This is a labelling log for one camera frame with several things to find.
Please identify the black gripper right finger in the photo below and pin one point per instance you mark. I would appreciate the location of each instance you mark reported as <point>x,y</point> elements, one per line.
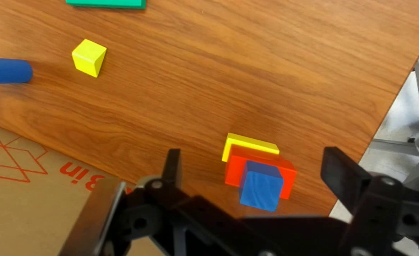
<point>345,173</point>

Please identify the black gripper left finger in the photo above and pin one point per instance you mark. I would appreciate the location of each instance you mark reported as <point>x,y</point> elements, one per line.
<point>171,172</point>

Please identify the red arch block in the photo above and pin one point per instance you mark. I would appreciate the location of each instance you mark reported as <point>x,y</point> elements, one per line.
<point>234,172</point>

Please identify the blue cube block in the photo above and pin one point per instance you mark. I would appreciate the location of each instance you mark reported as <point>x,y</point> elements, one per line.
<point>260,190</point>

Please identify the blue cylinder block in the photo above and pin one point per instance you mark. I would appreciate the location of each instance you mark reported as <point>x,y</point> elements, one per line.
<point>7,72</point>

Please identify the yellow rectangular block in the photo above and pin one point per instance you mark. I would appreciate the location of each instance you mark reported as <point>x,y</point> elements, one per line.
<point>251,143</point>

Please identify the yellow wedge block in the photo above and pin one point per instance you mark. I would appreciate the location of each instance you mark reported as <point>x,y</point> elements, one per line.
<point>88,58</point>

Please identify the large cardboard box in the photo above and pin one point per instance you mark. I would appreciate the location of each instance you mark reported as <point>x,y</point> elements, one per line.
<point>28,209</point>

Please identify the green rectangular block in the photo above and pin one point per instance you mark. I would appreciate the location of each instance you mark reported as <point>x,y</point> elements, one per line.
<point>106,4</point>

